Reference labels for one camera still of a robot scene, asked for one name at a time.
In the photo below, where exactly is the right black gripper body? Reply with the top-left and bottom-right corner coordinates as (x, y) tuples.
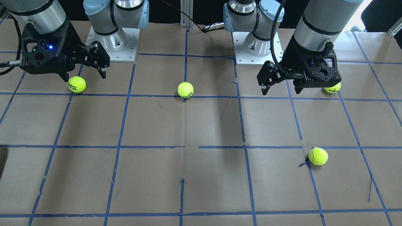
(55, 19), (86, 76)

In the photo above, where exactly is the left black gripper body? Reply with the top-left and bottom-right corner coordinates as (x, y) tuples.
(280, 36), (314, 83)

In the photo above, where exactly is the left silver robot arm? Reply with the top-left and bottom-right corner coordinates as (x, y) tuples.
(223, 0), (362, 95)

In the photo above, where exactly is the tennis ball front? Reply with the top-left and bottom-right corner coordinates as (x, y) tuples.
(68, 76), (86, 93)

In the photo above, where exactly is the tennis ball near base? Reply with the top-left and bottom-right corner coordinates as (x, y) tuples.
(324, 83), (341, 94)

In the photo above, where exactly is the tennis ball near tape scrap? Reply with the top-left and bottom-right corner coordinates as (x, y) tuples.
(308, 147), (328, 166)

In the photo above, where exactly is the tennis ball centre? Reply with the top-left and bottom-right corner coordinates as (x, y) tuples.
(177, 82), (194, 98)

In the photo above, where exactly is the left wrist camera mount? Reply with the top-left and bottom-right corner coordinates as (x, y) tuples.
(294, 39), (341, 88)

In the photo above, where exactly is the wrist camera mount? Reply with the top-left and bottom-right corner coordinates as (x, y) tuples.
(20, 22), (61, 75)
(294, 39), (341, 88)

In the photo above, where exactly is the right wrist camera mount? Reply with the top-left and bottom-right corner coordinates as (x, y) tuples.
(20, 22), (61, 75)

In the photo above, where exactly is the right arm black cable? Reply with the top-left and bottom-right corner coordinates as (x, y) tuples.
(0, 17), (24, 76)

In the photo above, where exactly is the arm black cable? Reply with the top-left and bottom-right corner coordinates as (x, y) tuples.
(0, 17), (24, 76)
(270, 0), (296, 77)

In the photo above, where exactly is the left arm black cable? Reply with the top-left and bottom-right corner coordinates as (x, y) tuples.
(270, 0), (296, 77)

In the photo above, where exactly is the black cable on table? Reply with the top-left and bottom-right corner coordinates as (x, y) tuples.
(160, 0), (225, 34)

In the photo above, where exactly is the aluminium frame post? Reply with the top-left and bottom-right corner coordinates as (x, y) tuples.
(180, 0), (193, 30)

